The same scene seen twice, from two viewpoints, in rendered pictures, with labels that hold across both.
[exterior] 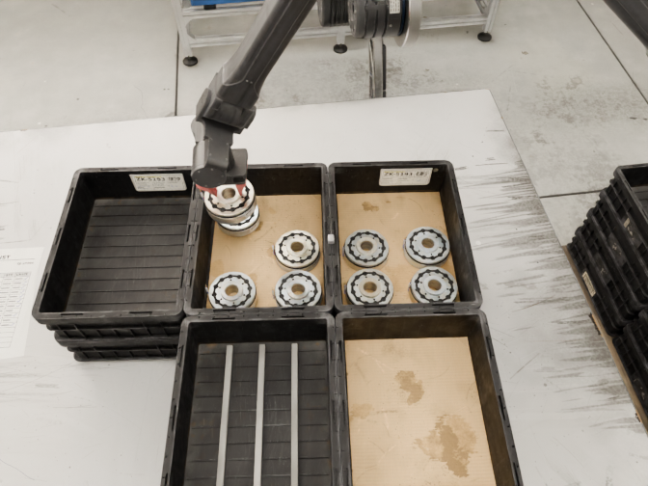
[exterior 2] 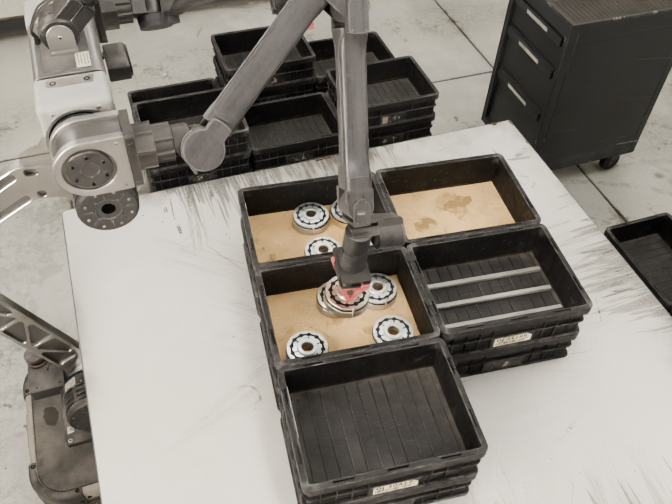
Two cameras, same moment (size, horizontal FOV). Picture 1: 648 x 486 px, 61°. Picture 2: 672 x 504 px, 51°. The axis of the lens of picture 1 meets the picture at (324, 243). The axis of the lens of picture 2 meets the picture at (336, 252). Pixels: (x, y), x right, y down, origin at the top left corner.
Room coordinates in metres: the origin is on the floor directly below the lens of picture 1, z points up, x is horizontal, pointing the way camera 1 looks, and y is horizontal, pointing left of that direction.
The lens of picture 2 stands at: (0.99, 1.16, 2.29)
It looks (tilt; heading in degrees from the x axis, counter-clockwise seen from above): 48 degrees down; 256
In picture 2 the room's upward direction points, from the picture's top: 3 degrees clockwise
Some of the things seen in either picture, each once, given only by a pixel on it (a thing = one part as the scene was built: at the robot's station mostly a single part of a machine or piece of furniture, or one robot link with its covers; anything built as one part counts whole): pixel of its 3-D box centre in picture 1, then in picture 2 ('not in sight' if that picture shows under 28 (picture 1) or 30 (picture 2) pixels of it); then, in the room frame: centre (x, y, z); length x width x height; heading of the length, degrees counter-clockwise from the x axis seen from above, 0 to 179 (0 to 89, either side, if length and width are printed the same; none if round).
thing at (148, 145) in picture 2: not in sight; (149, 144); (1.08, 0.11, 1.45); 0.09 x 0.08 x 0.12; 97
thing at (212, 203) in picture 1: (229, 195); (347, 292); (0.71, 0.19, 1.04); 0.10 x 0.10 x 0.01
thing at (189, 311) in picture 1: (262, 234); (344, 303); (0.69, 0.14, 0.92); 0.40 x 0.30 x 0.02; 2
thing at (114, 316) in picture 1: (124, 237); (378, 410); (0.69, 0.44, 0.92); 0.40 x 0.30 x 0.02; 2
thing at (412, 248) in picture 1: (427, 244); (311, 215); (0.71, -0.24, 0.86); 0.10 x 0.10 x 0.01
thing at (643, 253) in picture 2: not in sight; (656, 275); (-0.66, -0.27, 0.26); 0.40 x 0.30 x 0.23; 97
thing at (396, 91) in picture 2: not in sight; (377, 125); (0.22, -1.21, 0.37); 0.40 x 0.30 x 0.45; 8
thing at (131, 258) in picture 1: (131, 251); (376, 422); (0.69, 0.44, 0.87); 0.40 x 0.30 x 0.11; 2
